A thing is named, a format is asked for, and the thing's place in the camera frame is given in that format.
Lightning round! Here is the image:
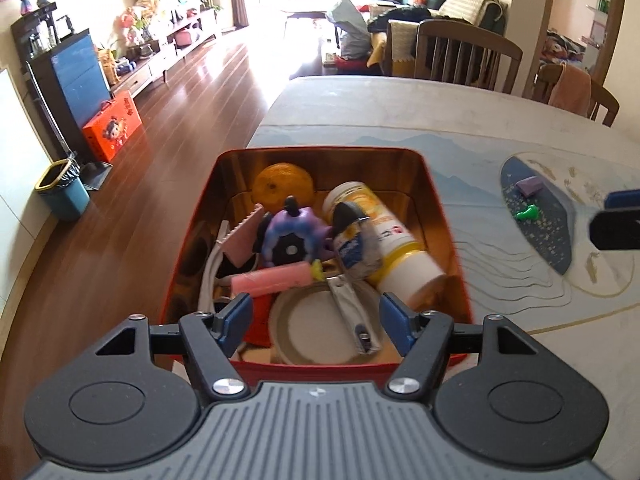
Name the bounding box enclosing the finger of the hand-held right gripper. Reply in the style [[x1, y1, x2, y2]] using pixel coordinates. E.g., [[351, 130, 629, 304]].
[[589, 189, 640, 252]]

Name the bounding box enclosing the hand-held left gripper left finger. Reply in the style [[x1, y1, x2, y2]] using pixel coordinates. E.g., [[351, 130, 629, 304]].
[[94, 292, 254, 404]]

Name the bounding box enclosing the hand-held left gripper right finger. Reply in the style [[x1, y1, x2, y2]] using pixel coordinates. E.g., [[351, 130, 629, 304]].
[[379, 291, 542, 404]]

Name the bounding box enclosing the grey round plate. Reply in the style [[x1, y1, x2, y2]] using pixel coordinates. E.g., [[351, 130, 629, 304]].
[[270, 282, 404, 367]]

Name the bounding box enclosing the yellow and white can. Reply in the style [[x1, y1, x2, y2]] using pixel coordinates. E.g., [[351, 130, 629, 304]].
[[322, 181, 447, 311]]

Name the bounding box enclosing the pink comb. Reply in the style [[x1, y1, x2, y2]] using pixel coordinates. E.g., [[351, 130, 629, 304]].
[[222, 203, 266, 269]]

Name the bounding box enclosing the red storage box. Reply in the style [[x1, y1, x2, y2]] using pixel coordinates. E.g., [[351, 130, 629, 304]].
[[160, 147, 475, 392]]

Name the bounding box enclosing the small red object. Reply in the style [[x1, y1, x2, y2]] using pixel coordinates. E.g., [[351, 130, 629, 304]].
[[245, 294, 275, 348]]

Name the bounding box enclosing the pink cylinder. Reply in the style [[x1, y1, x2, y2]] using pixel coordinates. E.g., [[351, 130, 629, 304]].
[[230, 262, 312, 297]]

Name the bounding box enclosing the purple toy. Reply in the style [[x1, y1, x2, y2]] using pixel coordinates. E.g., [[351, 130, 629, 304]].
[[257, 196, 334, 266]]

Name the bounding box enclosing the wooden dining chair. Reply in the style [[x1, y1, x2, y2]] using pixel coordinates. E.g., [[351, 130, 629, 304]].
[[414, 20, 524, 97], [532, 62, 621, 129]]

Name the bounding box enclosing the orange fruit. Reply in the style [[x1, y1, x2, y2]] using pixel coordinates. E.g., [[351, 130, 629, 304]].
[[251, 162, 317, 216]]

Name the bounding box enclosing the pink towel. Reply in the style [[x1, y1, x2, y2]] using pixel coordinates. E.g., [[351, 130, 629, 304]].
[[552, 65, 594, 117]]

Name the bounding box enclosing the colourful bedding pile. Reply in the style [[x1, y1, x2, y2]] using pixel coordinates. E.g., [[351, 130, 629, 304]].
[[547, 30, 587, 64]]

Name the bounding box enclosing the blue trash bin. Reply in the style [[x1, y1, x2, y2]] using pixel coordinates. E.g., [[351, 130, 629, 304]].
[[35, 159, 92, 222]]

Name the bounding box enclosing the orange gift box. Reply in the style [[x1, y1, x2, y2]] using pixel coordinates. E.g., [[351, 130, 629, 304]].
[[82, 91, 144, 164]]

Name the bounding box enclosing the red floor cushion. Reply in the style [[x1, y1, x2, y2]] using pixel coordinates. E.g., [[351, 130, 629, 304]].
[[334, 56, 371, 74]]

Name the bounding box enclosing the white cabinet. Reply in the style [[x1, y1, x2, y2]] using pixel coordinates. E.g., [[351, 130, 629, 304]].
[[0, 67, 57, 307]]

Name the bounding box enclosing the beige sofa blanket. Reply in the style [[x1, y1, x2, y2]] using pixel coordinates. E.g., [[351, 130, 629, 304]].
[[440, 0, 489, 24]]

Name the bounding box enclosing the wooden tv console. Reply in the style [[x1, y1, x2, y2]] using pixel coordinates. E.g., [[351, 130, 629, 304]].
[[112, 7, 224, 99]]

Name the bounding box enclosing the light blue bag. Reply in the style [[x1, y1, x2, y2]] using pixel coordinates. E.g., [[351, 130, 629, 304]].
[[327, 0, 374, 61]]

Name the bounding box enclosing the black tea bar machine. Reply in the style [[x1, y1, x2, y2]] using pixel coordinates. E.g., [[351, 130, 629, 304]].
[[11, 2, 114, 162]]

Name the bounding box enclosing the black garment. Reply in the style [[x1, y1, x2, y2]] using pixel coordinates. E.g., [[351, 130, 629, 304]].
[[367, 5, 432, 32]]

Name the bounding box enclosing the white coffee table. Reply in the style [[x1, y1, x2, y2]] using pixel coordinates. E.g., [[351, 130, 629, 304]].
[[280, 0, 347, 27]]

